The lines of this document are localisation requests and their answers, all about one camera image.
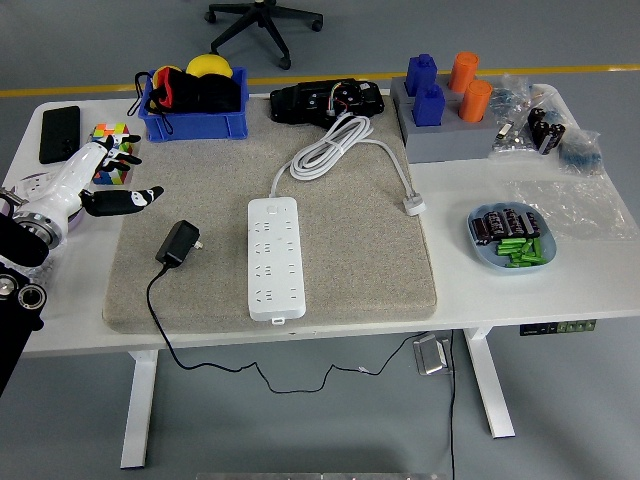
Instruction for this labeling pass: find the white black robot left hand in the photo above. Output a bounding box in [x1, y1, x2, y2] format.
[19, 133, 165, 232]

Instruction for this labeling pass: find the black plug adapter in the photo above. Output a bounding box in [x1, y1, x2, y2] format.
[154, 219, 205, 269]

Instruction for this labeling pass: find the thin black adapter cord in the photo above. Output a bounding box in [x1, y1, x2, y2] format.
[145, 262, 432, 396]

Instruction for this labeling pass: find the white power strip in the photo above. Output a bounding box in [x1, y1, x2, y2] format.
[247, 196, 307, 324]

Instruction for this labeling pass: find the purple tray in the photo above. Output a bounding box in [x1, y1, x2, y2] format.
[0, 171, 87, 232]

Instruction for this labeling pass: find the black smartphone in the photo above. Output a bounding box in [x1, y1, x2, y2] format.
[38, 105, 82, 165]

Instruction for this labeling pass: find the colourful puzzle cube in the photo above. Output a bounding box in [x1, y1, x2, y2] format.
[89, 122, 135, 186]

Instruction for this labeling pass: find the blue plastic bin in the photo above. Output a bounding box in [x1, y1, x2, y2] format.
[137, 66, 250, 143]

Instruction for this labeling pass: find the yellow ball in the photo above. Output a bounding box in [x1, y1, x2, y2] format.
[185, 53, 234, 80]

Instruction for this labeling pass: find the white table leg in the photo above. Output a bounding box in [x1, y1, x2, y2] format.
[462, 327, 516, 440]
[119, 349, 161, 470]

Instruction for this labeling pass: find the black electronic device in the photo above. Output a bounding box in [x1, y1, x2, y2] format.
[269, 78, 386, 126]

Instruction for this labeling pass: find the black office chair base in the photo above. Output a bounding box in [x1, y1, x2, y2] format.
[203, 0, 325, 71]

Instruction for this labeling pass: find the beige mat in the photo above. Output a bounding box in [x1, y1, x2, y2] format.
[102, 94, 439, 335]

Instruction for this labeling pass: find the blue plastic block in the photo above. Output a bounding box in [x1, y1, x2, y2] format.
[412, 83, 446, 127]
[404, 53, 439, 97]

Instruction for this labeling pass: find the grey block holder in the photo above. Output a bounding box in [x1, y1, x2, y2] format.
[389, 74, 506, 165]

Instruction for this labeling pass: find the silver floor box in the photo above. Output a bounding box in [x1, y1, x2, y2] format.
[412, 335, 455, 376]

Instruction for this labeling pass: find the orange cylinder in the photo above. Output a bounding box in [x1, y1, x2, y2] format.
[458, 78, 494, 124]
[447, 51, 481, 94]

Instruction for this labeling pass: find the black capacitor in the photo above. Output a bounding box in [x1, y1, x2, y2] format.
[484, 211, 507, 239]
[500, 209, 524, 237]
[519, 211, 544, 238]
[471, 217, 494, 246]

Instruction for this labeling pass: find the light blue plate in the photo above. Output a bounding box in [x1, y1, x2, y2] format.
[466, 201, 557, 275]

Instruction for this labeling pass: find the clear bag of metal parts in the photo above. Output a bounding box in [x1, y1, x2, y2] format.
[487, 117, 541, 160]

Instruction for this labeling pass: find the clear bag of blue components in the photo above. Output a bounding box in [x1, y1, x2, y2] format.
[555, 128, 609, 177]
[489, 73, 534, 119]

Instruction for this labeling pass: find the bag of black capacitors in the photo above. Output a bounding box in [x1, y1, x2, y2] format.
[527, 106, 569, 156]

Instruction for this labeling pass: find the black table control panel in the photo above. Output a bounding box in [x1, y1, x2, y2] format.
[518, 318, 598, 337]

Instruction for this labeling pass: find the empty clear plastic bag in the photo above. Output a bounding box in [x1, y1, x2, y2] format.
[507, 174, 640, 242]

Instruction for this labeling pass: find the white wall socket panel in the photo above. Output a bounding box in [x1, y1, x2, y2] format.
[12, 173, 61, 202]

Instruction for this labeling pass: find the black drawstring pouch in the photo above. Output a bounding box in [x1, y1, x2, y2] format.
[133, 65, 244, 135]

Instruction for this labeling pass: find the white power strip cable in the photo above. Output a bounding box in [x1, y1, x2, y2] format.
[268, 112, 428, 217]

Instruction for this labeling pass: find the black floor cable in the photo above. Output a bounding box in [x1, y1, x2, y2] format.
[448, 328, 457, 480]

